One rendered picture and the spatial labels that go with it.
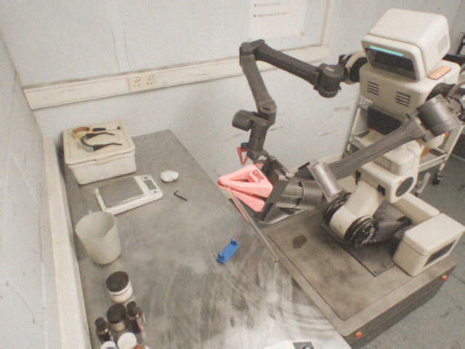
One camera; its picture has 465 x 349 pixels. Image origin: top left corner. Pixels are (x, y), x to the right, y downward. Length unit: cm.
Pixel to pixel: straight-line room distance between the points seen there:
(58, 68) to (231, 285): 130
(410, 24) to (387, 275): 112
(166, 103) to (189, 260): 108
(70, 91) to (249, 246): 116
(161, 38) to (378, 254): 161
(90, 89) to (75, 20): 31
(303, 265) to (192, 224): 66
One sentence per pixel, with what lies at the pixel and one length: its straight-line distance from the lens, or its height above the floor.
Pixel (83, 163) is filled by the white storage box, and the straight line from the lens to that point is 152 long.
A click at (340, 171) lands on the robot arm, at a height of 107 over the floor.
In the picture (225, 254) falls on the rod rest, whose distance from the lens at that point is 112.
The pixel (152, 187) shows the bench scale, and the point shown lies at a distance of 142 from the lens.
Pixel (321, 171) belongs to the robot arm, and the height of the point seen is 129.
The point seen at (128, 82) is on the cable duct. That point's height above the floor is 109.
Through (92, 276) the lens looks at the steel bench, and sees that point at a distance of 117.
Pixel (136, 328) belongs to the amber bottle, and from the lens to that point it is 99.
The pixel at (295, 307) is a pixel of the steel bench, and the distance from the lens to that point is 104.
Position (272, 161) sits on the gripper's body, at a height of 136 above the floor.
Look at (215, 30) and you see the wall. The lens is 193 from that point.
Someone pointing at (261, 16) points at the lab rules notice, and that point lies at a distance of 207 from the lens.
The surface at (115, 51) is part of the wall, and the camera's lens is 177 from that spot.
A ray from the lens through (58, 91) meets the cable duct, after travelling 174.
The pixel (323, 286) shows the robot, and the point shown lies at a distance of 159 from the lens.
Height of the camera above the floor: 163
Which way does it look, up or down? 36 degrees down
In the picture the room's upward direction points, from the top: straight up
